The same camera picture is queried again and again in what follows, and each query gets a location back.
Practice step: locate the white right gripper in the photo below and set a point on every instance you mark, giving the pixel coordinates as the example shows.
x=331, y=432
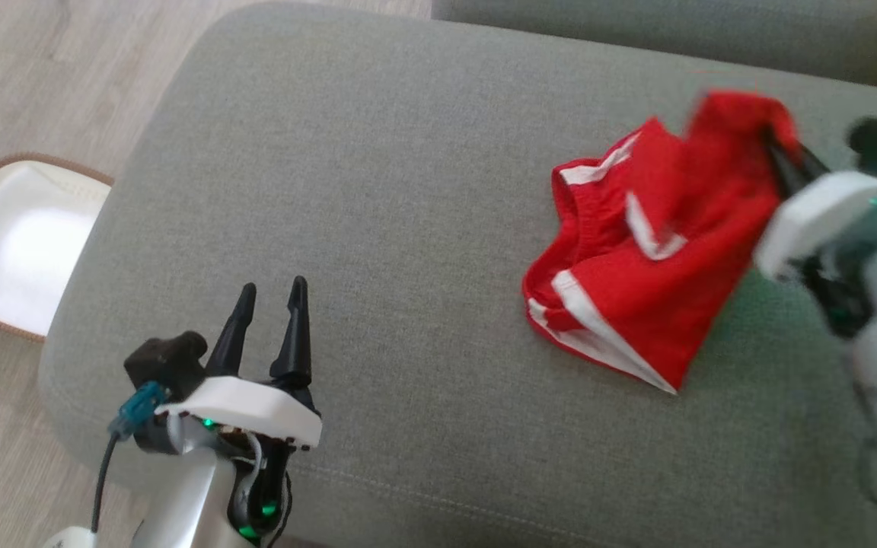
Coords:
x=819, y=221

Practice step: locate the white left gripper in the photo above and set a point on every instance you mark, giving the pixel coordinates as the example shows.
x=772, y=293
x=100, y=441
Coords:
x=248, y=407

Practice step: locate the red shorts with white stripes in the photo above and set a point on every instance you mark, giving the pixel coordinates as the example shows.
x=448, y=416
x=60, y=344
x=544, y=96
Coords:
x=659, y=251

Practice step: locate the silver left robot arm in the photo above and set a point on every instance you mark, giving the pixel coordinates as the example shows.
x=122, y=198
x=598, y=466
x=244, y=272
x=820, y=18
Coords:
x=180, y=502

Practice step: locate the grey sofa back cushion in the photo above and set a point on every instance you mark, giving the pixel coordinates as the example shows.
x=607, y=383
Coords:
x=674, y=30

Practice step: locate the grey sofa seat cushion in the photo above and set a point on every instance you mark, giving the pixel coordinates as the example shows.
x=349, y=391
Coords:
x=423, y=228

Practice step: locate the white laundry basket brown rim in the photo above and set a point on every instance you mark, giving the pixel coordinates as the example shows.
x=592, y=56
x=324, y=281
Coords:
x=20, y=243

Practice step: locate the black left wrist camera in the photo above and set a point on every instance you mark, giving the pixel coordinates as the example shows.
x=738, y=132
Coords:
x=164, y=361

